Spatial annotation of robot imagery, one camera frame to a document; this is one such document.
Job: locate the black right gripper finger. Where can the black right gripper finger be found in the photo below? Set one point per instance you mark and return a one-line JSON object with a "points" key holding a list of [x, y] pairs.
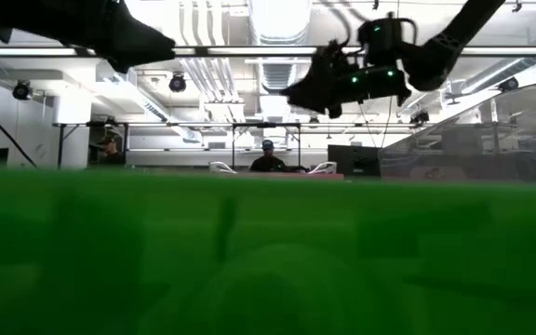
{"points": [[317, 105], [310, 90]]}

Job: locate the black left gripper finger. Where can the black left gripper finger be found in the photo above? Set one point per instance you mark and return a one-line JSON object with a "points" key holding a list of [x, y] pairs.
{"points": [[128, 60], [138, 35]]}

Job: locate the large green toy brick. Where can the large green toy brick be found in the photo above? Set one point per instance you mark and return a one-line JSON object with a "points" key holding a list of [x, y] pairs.
{"points": [[268, 256]]}

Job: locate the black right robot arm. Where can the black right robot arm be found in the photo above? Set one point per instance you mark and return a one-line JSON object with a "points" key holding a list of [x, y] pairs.
{"points": [[440, 51]]}

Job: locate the black ceiling spotlight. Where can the black ceiling spotlight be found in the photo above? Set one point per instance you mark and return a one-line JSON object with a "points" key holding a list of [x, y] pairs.
{"points": [[21, 89], [419, 116], [177, 83], [509, 84]]}

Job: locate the black monitor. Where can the black monitor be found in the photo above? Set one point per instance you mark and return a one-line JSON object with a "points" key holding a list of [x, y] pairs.
{"points": [[354, 160]]}

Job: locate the person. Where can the person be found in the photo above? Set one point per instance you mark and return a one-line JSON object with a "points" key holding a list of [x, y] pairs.
{"points": [[268, 163], [110, 153]]}

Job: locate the clear grey plastic bin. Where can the clear grey plastic bin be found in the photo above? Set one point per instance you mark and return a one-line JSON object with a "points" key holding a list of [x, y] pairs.
{"points": [[482, 139]]}

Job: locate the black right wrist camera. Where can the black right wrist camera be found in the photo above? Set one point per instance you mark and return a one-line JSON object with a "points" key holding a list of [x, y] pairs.
{"points": [[379, 44]]}

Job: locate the white ceiling air duct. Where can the white ceiling air duct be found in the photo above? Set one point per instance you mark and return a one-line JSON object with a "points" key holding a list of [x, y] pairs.
{"points": [[279, 23]]}

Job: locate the background black table frame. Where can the background black table frame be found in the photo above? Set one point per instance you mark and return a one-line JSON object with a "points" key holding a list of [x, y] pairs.
{"points": [[126, 139]]}

